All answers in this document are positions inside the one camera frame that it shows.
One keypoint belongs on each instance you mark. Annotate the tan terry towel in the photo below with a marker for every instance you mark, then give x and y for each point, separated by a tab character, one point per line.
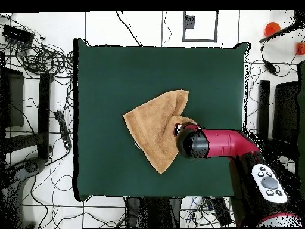
152	128

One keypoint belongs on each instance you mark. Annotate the dark green table cloth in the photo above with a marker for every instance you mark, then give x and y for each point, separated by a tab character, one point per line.
107	83

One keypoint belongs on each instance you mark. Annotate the black power strip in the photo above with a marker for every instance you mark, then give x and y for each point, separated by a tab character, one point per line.
63	130

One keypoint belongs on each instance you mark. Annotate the orange block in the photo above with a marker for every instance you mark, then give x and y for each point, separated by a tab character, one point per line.
300	49

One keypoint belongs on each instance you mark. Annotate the grey square frame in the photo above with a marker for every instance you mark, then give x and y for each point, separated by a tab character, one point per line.
200	40

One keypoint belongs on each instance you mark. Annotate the grey chair base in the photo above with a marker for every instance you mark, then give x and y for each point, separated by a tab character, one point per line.
31	167

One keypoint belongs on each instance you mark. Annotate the black power adapter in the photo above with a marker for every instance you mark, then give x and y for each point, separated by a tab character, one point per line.
271	68

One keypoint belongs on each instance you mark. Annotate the black electronics box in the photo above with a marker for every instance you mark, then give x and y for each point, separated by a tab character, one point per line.
17	34

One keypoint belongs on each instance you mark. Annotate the black flat panel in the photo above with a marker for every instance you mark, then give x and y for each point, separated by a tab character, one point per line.
14	100
286	112

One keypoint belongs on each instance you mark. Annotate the dark green cloth piece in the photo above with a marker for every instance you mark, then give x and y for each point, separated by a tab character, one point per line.
301	107

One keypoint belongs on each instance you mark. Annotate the black upright bar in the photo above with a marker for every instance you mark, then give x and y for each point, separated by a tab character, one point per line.
44	114
263	107

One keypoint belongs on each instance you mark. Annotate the orange cup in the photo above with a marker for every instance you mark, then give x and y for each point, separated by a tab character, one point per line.
271	29

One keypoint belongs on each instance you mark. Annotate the black rod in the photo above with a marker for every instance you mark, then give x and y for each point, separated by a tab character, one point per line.
276	34

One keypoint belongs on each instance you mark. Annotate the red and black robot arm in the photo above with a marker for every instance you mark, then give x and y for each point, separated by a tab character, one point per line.
226	145

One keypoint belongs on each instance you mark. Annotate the dark grey square block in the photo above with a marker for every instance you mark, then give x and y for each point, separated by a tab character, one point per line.
189	22

